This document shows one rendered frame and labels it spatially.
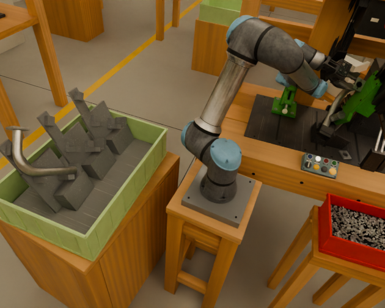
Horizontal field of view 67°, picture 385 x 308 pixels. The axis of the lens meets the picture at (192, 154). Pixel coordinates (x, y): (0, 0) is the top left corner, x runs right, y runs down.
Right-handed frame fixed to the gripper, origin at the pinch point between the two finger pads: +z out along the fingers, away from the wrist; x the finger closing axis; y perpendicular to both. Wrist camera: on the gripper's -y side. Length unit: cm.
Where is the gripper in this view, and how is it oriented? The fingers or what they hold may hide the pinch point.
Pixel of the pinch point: (355, 85)
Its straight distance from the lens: 153.5
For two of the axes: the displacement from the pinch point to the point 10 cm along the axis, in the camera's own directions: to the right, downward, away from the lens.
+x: 4.6, -8.9, 0.0
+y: 0.5, 0.3, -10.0
